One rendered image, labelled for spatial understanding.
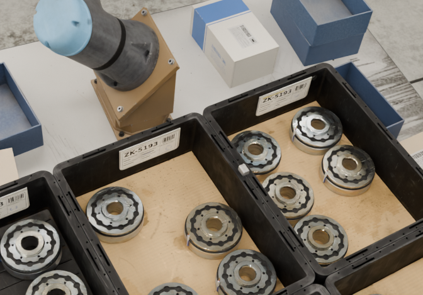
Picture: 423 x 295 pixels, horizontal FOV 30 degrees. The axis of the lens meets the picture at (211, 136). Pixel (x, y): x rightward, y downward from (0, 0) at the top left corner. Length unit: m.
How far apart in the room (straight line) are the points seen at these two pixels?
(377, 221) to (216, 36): 0.59
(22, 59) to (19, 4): 1.19
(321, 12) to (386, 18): 1.25
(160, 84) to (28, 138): 0.30
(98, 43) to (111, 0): 1.52
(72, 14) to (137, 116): 0.29
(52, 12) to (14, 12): 1.49
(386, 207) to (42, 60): 0.85
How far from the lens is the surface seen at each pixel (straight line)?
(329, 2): 1.98
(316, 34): 1.84
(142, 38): 1.62
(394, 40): 3.10
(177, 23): 1.97
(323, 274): 1.32
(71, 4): 1.51
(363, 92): 1.86
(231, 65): 1.78
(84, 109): 1.77
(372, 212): 1.53
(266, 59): 1.83
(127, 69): 1.61
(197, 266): 1.41
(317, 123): 1.60
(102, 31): 1.54
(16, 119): 1.76
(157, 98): 1.66
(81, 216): 1.34
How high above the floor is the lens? 2.06
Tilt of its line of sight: 51 degrees down
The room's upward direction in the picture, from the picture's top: 9 degrees clockwise
